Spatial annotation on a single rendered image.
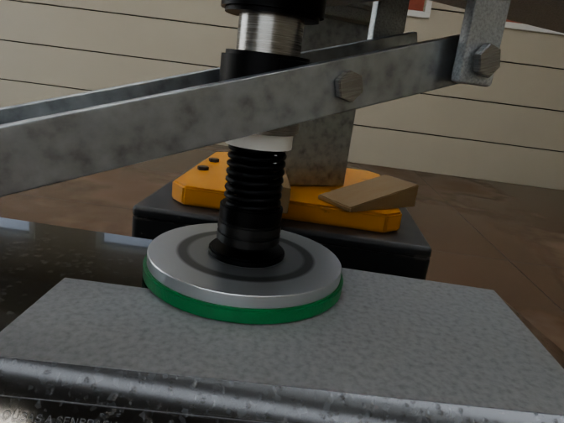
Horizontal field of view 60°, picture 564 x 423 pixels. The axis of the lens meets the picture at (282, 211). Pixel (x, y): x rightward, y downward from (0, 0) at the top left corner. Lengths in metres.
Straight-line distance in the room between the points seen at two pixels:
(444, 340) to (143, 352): 0.27
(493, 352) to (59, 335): 0.38
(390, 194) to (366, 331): 0.60
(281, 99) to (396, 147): 6.19
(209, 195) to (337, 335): 0.61
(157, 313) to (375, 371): 0.20
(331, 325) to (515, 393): 0.16
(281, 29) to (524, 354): 0.38
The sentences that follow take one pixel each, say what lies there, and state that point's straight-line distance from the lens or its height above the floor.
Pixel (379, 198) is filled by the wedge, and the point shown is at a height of 0.80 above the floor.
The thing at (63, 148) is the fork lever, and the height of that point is 0.95.
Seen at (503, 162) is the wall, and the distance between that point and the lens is 7.02.
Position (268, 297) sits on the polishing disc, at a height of 0.83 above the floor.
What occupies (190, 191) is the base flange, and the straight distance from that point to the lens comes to 1.02.
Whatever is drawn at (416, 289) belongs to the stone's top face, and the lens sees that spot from 0.60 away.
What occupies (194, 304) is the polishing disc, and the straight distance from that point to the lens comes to 0.46.
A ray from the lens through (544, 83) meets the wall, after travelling 7.08.
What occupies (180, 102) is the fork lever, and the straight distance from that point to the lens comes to 0.41.
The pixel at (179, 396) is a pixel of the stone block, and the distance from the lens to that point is 0.39.
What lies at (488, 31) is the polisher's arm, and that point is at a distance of 0.56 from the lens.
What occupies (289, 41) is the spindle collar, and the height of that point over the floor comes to 1.06.
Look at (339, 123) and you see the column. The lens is 1.15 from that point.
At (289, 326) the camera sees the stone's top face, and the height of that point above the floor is 0.80.
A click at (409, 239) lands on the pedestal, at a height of 0.74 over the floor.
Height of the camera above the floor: 1.03
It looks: 16 degrees down
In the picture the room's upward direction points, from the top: 7 degrees clockwise
